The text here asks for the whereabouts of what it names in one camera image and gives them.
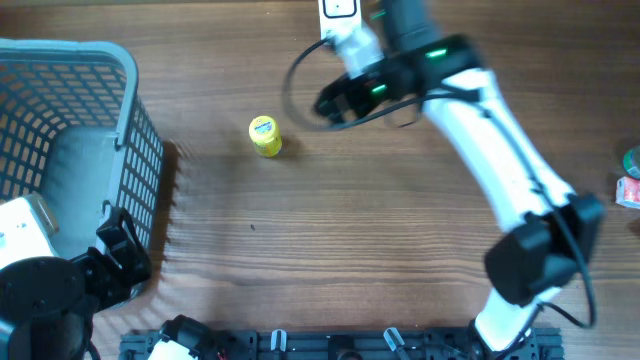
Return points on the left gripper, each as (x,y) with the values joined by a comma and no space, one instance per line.
(112,283)

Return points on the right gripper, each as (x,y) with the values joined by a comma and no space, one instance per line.
(341,88)

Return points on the yellow lid jar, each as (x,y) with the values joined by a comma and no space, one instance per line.
(265,134)

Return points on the silver top tin can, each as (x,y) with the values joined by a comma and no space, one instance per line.
(631,162)

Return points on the red juice carton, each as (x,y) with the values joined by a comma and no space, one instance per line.
(628,192)

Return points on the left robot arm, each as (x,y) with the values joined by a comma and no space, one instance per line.
(48,303)

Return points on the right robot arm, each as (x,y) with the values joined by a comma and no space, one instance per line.
(549,231)

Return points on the white barcode scanner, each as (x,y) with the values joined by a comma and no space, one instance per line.
(337,15)

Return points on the grey plastic mesh basket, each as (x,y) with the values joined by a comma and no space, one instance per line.
(75,131)

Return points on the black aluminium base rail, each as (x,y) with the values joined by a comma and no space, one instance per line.
(431,344)

